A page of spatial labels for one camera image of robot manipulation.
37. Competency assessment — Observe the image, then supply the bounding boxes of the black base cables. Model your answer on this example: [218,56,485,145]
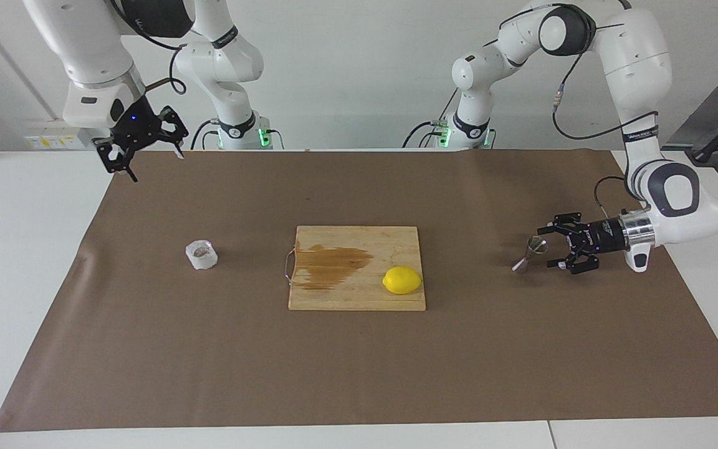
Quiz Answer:
[189,118,219,150]
[403,87,459,149]

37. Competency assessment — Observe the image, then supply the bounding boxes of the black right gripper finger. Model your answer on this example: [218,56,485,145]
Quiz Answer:
[95,138,140,183]
[158,105,189,160]

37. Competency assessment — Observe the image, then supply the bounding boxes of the black left base cables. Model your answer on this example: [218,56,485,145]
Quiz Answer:
[403,87,459,149]

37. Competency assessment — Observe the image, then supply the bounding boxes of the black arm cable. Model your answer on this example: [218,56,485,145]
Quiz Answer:
[107,0,188,95]
[496,3,662,210]

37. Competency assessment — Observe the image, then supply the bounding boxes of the steel double jigger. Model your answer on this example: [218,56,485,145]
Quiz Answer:
[511,236,548,275]

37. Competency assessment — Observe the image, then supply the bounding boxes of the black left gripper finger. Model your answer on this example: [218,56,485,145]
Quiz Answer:
[546,246,601,276]
[537,213,590,241]

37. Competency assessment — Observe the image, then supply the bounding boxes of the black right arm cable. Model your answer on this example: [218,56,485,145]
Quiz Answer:
[107,0,188,95]

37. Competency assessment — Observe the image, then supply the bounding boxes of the brown paper table mat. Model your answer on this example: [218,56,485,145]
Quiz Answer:
[0,150,718,432]

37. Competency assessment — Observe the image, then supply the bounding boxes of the white wall socket box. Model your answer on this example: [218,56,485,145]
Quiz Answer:
[24,122,95,150]

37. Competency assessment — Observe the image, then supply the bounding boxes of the yellow lemon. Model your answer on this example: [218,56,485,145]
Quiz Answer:
[382,266,423,296]

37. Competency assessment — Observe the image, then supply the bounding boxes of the wooden cutting board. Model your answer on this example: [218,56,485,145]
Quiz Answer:
[284,226,427,312]

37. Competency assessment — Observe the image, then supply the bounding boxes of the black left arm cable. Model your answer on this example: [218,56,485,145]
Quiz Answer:
[496,3,662,210]

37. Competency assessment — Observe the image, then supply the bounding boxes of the black right base cables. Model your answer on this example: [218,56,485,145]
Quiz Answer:
[189,118,219,150]

